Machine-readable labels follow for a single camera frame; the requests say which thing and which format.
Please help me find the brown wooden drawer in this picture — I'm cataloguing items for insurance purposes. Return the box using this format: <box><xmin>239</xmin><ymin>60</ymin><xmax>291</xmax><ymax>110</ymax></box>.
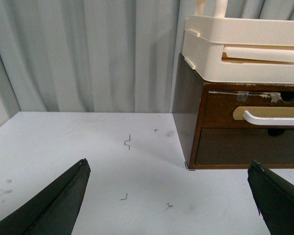
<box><xmin>202</xmin><ymin>91</ymin><xmax>294</xmax><ymax>128</ymax></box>
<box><xmin>195</xmin><ymin>128</ymin><xmax>294</xmax><ymax>165</ymax></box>

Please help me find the grey curtain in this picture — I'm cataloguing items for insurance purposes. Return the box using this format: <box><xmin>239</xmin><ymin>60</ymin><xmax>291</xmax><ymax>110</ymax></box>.
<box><xmin>0</xmin><ymin>0</ymin><xmax>196</xmax><ymax>127</ymax></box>

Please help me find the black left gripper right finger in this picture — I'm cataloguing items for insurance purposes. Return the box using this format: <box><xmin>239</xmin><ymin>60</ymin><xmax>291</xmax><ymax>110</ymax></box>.
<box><xmin>247</xmin><ymin>161</ymin><xmax>294</xmax><ymax>235</ymax></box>

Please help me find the white drawer handle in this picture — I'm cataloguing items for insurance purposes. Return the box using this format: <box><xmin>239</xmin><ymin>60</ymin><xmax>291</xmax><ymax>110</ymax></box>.
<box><xmin>243</xmin><ymin>111</ymin><xmax>294</xmax><ymax>126</ymax></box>

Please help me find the dark brown wooden drawer cabinet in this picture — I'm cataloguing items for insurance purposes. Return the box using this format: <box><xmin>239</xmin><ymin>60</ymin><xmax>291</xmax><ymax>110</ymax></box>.
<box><xmin>173</xmin><ymin>55</ymin><xmax>294</xmax><ymax>169</ymax></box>

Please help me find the upper brown wooden drawer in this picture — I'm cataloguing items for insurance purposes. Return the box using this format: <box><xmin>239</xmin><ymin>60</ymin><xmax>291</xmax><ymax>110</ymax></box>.
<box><xmin>202</xmin><ymin>91</ymin><xmax>294</xmax><ymax>128</ymax></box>

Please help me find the cream plastic storage box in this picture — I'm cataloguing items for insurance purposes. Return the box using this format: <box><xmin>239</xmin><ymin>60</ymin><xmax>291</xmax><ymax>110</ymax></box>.
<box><xmin>182</xmin><ymin>15</ymin><xmax>294</xmax><ymax>84</ymax></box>

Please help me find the lower brown wooden drawer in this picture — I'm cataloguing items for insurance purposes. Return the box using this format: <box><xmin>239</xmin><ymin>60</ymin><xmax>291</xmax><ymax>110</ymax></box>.
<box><xmin>195</xmin><ymin>128</ymin><xmax>294</xmax><ymax>165</ymax></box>

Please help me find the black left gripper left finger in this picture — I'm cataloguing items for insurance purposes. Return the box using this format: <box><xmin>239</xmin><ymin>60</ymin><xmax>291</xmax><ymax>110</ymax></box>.
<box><xmin>0</xmin><ymin>159</ymin><xmax>91</xmax><ymax>235</ymax></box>

